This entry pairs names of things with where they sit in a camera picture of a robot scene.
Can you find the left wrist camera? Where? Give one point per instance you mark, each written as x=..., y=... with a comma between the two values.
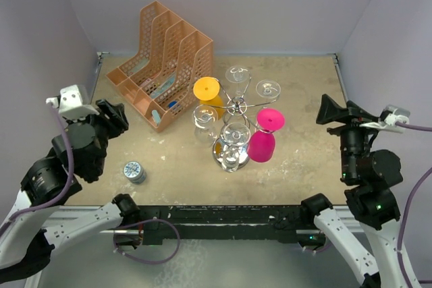
x=73, y=103

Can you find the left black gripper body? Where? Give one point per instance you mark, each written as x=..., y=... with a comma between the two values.
x=107, y=128

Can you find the yellow plastic goblet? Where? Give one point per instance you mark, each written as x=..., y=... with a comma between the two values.
x=206, y=90

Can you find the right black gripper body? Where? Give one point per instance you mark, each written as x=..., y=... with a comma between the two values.
x=362, y=123

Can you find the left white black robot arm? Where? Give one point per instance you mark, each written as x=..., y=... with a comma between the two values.
x=78, y=152

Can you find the clear champagne flute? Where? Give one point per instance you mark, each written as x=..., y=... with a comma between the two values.
x=270, y=90

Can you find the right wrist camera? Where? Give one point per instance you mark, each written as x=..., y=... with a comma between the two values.
x=388, y=119

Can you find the black base frame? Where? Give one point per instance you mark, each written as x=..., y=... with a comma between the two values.
x=281, y=223

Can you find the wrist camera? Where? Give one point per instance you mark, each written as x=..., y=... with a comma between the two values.
x=388, y=119
x=73, y=103

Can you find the clear round wine glass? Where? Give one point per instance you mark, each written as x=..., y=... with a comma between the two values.
x=204, y=118

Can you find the orange plastic file organizer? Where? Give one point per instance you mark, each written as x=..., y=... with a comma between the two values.
x=172, y=55

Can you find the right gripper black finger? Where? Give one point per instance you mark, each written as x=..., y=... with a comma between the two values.
x=360, y=114
x=330, y=111

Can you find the small round tin can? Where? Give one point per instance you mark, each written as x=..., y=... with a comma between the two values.
x=134, y=172

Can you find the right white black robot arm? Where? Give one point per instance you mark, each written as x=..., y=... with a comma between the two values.
x=370, y=175

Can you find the chrome wine glass rack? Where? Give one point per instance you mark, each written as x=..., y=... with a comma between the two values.
x=237, y=110

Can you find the pink plastic goblet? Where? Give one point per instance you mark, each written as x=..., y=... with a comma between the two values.
x=262, y=143

